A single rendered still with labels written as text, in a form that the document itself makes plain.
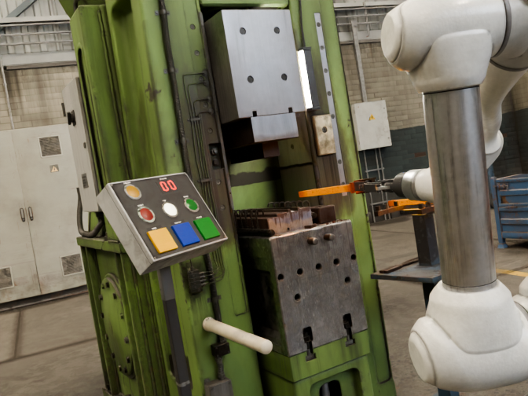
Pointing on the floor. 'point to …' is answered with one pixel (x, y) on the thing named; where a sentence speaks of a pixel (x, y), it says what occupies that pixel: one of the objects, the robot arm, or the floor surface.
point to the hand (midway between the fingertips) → (364, 185)
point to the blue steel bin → (511, 207)
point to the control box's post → (174, 329)
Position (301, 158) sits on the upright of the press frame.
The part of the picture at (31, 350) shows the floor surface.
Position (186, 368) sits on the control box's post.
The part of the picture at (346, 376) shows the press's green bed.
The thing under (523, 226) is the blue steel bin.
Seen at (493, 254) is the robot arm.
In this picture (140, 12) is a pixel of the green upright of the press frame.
